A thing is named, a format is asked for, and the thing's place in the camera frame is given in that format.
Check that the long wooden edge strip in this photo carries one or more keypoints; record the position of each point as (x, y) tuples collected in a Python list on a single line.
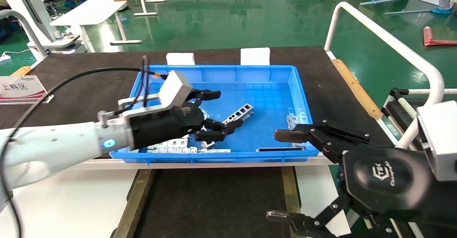
[(357, 89)]

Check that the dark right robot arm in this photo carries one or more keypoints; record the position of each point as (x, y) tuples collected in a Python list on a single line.
[(442, 209)]

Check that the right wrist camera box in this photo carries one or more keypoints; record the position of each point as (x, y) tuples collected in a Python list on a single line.
[(441, 138)]

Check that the white machine stand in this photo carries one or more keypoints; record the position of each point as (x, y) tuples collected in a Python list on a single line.
[(32, 16)]

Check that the clear plastic bag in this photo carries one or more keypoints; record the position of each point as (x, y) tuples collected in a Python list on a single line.
[(205, 114)]

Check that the dark flat metal strip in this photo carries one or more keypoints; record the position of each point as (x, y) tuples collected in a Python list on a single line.
[(278, 149)]

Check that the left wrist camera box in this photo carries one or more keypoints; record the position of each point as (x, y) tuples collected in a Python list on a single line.
[(175, 88)]

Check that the grey tube railing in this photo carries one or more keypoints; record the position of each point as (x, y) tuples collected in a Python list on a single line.
[(25, 27)]

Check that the long thin metal strip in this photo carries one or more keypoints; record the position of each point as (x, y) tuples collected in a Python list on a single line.
[(207, 150)]

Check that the white slotted metal plate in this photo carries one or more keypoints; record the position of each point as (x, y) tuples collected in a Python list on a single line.
[(171, 144)]

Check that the short wooden piece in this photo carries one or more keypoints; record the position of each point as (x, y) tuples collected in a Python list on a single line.
[(21, 71)]

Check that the red folded object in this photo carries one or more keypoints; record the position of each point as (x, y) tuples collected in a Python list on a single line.
[(433, 39)]

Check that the acrylic sign with red print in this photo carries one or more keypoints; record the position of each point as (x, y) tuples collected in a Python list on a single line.
[(21, 89)]

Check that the brass frame rail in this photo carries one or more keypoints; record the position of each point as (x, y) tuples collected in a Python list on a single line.
[(290, 188), (135, 198)]

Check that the blue plastic bin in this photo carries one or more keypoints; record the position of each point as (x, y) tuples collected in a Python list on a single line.
[(250, 77)]

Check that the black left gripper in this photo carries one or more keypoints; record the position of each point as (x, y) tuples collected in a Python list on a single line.
[(164, 125)]

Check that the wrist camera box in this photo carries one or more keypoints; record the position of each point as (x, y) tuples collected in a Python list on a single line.
[(175, 88), (441, 138)]

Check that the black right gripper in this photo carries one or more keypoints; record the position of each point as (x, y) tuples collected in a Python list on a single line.
[(385, 184)]

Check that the small white foam block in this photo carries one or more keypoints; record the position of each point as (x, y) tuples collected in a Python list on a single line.
[(180, 59)]

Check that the grey clip metal strip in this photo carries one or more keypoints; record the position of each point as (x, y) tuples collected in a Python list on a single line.
[(296, 120)]

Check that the black cart frame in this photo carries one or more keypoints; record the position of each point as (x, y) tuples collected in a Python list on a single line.
[(400, 105)]

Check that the white tube railing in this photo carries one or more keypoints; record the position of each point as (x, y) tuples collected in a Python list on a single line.
[(385, 38)]

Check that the white table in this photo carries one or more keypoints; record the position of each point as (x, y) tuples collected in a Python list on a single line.
[(89, 13)]

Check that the metal bracket with square holes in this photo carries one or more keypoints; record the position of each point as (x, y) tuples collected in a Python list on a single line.
[(241, 112), (210, 144)]

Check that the white label cards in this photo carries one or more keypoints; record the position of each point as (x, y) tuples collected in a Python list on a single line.
[(255, 56)]

